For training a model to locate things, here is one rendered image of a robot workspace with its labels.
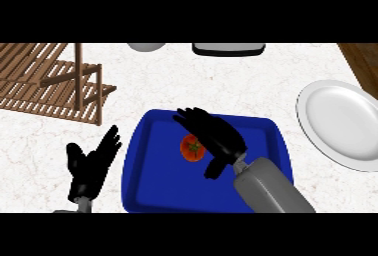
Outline grey and black appliance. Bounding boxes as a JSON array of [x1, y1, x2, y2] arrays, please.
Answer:
[[191, 43, 268, 57]]

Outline red tomato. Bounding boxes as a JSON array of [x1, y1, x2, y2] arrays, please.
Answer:
[[179, 133, 207, 163]]

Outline white round plate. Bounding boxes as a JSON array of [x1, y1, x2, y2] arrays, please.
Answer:
[[296, 79, 378, 173]]

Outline brown wooden slatted rack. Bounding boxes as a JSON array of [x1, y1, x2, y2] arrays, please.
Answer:
[[0, 43, 118, 127]]

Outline blue plastic tray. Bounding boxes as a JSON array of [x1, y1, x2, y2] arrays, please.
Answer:
[[121, 108, 296, 214]]

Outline pale grey round vessel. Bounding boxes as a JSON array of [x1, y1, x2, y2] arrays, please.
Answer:
[[126, 43, 167, 53]]

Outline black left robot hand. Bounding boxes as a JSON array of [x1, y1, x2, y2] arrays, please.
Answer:
[[65, 124, 124, 204]]

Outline brown wooden block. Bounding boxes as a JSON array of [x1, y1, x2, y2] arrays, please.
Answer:
[[337, 43, 378, 100]]

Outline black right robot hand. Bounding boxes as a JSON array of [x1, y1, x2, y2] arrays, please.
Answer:
[[172, 106, 248, 180]]

